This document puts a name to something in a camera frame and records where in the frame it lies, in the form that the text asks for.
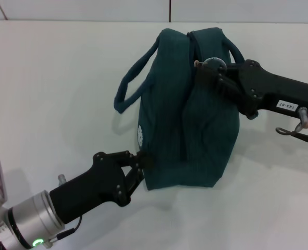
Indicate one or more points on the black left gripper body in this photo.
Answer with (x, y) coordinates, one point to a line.
(96, 185)

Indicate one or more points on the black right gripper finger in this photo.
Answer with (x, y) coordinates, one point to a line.
(213, 80)
(234, 70)

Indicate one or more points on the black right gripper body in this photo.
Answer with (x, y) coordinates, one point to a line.
(273, 91)

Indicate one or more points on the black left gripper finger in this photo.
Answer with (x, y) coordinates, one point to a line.
(135, 178)
(133, 159)

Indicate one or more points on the dark teal insulated lunch bag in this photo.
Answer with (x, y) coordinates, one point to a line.
(182, 117)

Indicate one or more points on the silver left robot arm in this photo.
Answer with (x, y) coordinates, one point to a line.
(31, 216)

